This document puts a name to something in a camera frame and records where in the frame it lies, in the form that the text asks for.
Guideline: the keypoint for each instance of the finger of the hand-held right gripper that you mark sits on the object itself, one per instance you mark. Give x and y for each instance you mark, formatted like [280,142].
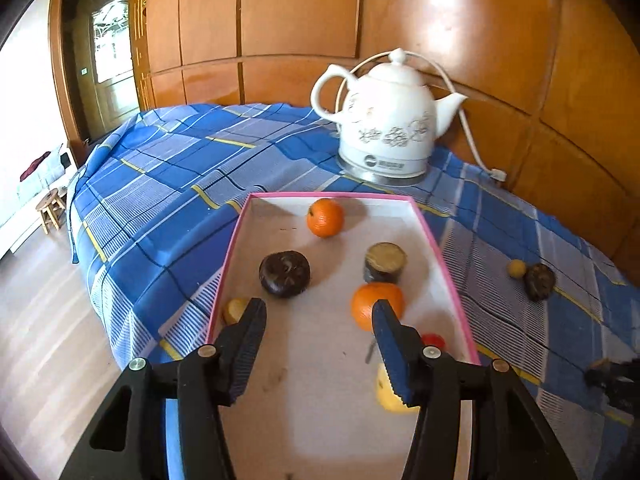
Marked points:
[622,397]
[617,374]

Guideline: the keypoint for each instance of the pink-edged white cardboard box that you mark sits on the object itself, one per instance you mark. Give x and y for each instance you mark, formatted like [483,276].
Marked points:
[310,352]

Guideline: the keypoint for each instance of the wooden glass-panel door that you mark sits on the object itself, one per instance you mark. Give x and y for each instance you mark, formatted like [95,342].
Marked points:
[107,55]

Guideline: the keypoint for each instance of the white bench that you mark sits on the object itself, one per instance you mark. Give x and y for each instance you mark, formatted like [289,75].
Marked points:
[25,205]

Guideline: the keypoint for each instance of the small yellow round fruit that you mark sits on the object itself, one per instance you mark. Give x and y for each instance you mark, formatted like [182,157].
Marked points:
[234,311]
[516,268]

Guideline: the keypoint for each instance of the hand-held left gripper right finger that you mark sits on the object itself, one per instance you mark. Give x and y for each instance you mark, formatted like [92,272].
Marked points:
[395,365]

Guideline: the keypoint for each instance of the large yellow fruit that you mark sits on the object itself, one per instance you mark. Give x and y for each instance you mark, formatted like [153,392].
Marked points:
[387,397]

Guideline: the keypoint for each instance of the small wooden stool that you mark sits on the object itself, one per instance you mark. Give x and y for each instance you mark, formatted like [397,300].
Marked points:
[50,207]

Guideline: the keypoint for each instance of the brown cylindrical fruit piece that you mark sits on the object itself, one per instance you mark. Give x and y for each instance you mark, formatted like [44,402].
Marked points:
[384,260]

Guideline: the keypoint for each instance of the white ceramic electric kettle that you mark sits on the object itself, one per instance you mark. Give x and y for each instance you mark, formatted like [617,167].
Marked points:
[470,135]

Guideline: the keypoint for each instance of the dark brown round fruit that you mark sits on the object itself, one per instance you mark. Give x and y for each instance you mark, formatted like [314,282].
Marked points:
[284,274]
[540,282]

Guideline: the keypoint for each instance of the small dark stem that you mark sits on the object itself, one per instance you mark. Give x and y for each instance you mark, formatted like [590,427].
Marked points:
[370,351]

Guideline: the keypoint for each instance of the blue plaid tablecloth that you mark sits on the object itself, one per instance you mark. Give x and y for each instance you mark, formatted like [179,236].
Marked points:
[165,185]

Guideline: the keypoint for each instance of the round orange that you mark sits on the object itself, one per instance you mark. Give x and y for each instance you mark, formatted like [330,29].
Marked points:
[325,218]

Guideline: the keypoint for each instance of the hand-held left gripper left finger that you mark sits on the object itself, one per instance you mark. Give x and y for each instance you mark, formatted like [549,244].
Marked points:
[247,355]

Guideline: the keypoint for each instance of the small red fruit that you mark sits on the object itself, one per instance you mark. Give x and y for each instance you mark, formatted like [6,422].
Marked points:
[433,341]

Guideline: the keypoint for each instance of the orange tangerine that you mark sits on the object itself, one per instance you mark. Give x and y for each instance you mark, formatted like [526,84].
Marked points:
[375,305]

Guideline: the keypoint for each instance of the round metal kettle base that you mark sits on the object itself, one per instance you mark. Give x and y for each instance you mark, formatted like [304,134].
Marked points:
[380,176]

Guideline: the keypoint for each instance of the dark red cloth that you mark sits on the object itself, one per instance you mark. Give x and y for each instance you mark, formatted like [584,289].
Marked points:
[32,166]

